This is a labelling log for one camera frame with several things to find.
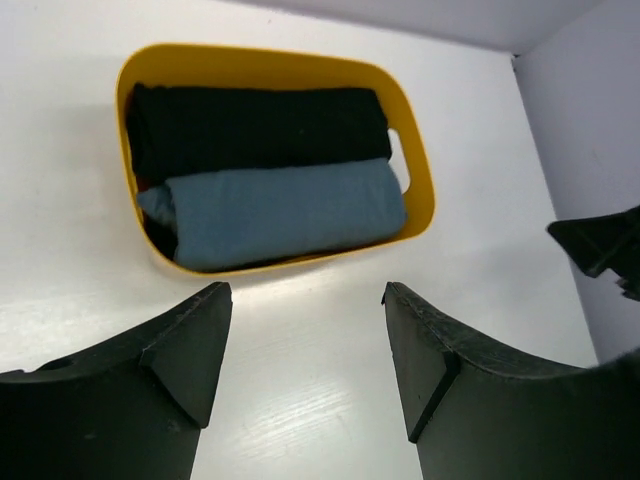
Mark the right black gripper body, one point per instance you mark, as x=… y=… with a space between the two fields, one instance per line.
x=597 y=244

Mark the yellow plastic basket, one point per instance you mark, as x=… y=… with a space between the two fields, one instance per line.
x=236 y=66

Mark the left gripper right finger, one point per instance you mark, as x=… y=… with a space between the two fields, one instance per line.
x=476 y=408

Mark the grey blue folded t shirt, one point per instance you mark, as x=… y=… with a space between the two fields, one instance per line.
x=233 y=218

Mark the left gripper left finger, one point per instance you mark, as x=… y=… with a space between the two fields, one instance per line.
x=130 y=407

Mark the black t shirt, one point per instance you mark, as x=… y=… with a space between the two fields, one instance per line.
x=178 y=131

